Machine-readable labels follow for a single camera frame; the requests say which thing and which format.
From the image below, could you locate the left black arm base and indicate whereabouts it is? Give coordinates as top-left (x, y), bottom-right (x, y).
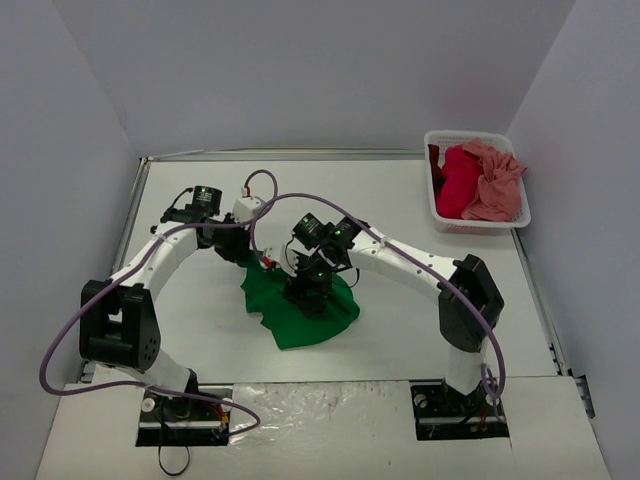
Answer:
top-left (135, 391), bottom-right (232, 447)

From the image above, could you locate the pink t shirt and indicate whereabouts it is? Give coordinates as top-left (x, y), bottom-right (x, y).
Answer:
top-left (462, 138), bottom-right (526, 222)

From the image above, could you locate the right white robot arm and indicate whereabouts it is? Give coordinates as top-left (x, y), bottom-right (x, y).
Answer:
top-left (274, 213), bottom-right (504, 413)

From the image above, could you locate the green t shirt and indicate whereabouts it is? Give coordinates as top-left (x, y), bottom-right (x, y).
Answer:
top-left (238, 258), bottom-right (360, 350)

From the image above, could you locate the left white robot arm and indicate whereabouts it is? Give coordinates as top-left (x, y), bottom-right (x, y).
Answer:
top-left (79, 185), bottom-right (264, 418)

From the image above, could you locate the black loop cable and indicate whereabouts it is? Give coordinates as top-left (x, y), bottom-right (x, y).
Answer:
top-left (158, 424), bottom-right (192, 476)

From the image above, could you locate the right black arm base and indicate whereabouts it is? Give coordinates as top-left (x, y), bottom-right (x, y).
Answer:
top-left (410, 380), bottom-right (509, 441)

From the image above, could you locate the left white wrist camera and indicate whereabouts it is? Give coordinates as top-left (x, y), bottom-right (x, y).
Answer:
top-left (231, 196), bottom-right (267, 224)

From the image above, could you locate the red t shirt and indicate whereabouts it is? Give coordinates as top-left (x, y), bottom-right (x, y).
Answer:
top-left (432, 144), bottom-right (482, 219)

